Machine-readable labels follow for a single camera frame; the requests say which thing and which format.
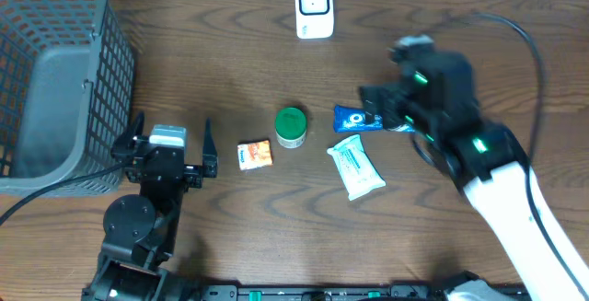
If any blue Oreo cookie pack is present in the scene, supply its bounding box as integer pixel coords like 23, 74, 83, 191
332, 103, 415, 134

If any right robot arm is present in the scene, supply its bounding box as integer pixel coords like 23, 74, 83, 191
360, 51, 588, 300

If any orange snack packet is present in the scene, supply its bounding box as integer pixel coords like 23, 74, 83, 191
237, 140, 273, 170

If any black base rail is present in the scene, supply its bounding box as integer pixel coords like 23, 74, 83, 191
199, 284, 531, 301

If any green lidded jar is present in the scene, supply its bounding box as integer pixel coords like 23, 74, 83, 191
274, 107, 307, 149

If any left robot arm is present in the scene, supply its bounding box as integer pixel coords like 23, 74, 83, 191
81, 114, 218, 301

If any dark grey plastic basket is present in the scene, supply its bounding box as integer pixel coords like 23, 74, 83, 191
1, 0, 135, 197

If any white barcode scanner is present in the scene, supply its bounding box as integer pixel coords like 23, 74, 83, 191
295, 0, 335, 40

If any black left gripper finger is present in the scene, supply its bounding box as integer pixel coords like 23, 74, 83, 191
120, 111, 144, 147
202, 119, 218, 168

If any mint green wipes pack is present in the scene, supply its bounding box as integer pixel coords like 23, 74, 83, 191
327, 134, 387, 201

